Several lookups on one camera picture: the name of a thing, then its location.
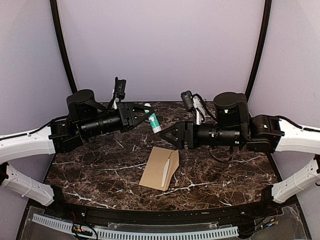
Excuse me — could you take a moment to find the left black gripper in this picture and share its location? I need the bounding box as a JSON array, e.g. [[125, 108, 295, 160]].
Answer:
[[80, 101, 155, 139]]

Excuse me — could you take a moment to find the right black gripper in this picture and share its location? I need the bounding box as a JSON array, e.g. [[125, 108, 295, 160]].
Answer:
[[159, 119, 243, 149]]

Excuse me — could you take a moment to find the white green glue stick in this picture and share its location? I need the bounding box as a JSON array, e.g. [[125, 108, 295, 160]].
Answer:
[[148, 113, 162, 134]]

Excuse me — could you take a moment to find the brown paper envelope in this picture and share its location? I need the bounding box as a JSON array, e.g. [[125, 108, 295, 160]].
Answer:
[[139, 146, 180, 191]]

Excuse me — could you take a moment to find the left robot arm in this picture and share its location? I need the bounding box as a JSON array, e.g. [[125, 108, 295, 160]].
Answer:
[[0, 89, 155, 218]]

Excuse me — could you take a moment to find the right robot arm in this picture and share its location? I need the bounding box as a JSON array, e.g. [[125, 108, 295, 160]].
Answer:
[[159, 92, 320, 217]]

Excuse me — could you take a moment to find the black front table rail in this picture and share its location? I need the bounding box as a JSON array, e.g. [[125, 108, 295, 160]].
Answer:
[[47, 190, 277, 225]]

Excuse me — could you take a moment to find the left black corner post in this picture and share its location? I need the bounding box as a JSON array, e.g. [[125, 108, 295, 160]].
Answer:
[[49, 0, 78, 94]]

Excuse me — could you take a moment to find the black corner post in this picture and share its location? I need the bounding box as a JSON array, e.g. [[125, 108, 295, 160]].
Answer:
[[49, 0, 78, 94], [245, 0, 272, 101]]

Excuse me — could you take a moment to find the white slotted cable duct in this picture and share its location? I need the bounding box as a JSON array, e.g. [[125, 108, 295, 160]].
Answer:
[[31, 213, 239, 240]]

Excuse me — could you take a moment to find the right black corner post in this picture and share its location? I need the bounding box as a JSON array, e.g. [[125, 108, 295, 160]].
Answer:
[[245, 0, 272, 101]]

